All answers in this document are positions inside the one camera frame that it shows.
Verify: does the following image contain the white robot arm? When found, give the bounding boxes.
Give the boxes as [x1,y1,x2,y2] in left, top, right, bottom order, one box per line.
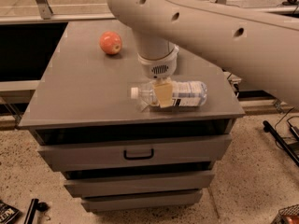
[107,0,299,107]

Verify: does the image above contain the black stand leg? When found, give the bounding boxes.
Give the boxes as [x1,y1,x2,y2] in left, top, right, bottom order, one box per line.
[263,120,299,167]

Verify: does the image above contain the bottom grey drawer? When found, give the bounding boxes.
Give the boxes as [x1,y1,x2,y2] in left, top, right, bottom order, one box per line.
[81,189,202,213]

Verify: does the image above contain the top grey drawer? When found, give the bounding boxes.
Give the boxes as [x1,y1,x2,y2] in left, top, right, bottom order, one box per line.
[38,134,232,172]

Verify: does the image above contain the red apple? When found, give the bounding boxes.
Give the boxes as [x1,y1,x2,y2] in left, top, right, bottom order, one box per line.
[99,31,122,55]

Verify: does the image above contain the black snack packet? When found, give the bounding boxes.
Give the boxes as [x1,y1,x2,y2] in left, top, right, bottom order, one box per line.
[0,202,20,224]

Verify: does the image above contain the metal window railing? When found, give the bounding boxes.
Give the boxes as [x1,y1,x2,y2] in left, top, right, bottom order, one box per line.
[0,0,299,26]

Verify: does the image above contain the black wire basket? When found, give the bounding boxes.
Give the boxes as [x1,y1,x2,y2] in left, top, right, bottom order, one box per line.
[271,204,299,224]

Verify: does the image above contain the middle grey drawer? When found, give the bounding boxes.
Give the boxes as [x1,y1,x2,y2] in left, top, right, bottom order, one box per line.
[64,171,214,198]

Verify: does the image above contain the black tube on floor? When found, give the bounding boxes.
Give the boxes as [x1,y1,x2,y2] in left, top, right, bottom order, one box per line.
[23,199,39,224]

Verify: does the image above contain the grey drawer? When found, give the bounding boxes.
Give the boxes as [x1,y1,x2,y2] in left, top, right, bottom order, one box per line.
[81,189,202,213]
[38,134,232,172]
[64,171,214,198]

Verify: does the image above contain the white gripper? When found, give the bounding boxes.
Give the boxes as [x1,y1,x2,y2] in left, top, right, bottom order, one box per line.
[138,45,179,108]

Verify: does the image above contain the clear plastic tea bottle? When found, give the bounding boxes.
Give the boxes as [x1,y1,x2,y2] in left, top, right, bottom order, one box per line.
[131,80,207,108]

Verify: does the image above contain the grey drawer cabinet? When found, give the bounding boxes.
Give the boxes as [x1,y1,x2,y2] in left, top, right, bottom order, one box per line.
[18,16,246,214]

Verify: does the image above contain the black drawer handle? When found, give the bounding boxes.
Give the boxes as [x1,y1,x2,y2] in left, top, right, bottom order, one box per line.
[123,148,154,161]

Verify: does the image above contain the black floor cable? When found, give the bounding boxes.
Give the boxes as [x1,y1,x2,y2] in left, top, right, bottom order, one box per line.
[274,107,299,151]

